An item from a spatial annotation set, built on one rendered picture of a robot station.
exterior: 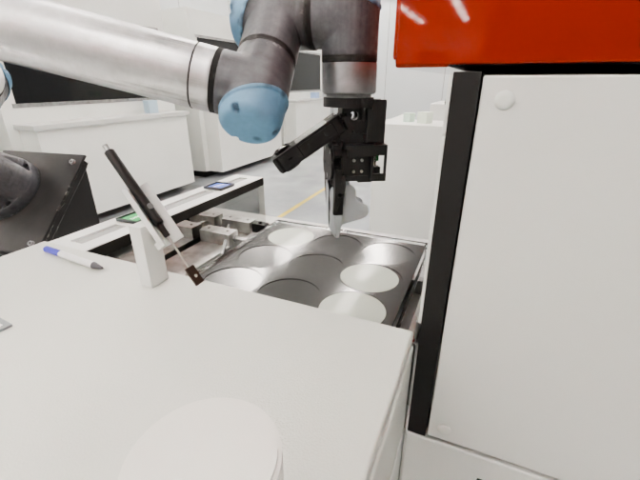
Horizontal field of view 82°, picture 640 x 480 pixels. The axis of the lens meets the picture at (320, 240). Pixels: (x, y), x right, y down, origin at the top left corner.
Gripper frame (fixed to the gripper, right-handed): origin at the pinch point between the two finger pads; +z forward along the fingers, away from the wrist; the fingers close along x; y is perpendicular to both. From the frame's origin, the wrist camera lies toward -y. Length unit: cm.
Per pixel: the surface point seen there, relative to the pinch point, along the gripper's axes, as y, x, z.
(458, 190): 6.4, -25.0, -13.2
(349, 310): 0.9, -9.2, 9.3
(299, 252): -4.2, 11.8, 9.3
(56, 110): -180, 312, 1
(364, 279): 5.6, -0.8, 9.2
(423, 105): 336, 728, 24
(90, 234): -41.8, 13.4, 3.6
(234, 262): -16.6, 9.6, 9.3
